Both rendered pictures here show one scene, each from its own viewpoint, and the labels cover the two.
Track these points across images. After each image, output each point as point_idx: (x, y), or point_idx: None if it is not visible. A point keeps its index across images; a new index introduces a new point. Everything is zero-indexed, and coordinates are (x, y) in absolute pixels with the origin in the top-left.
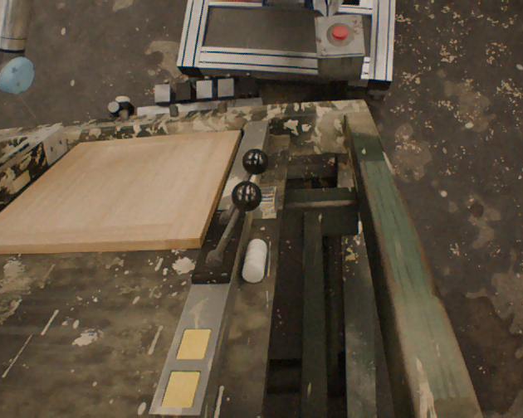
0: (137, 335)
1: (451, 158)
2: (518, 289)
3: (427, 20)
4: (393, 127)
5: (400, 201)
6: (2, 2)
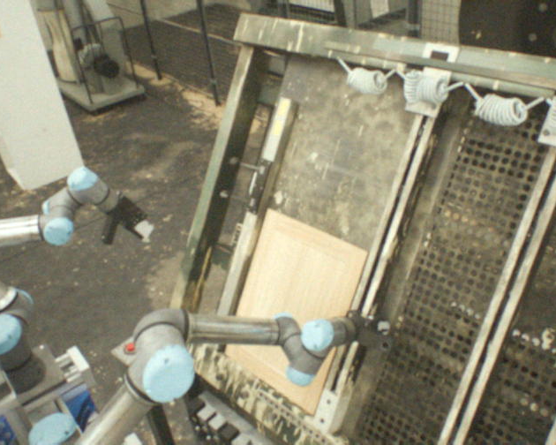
0: (297, 154)
1: (145, 416)
2: None
3: None
4: None
5: (203, 190)
6: (247, 319)
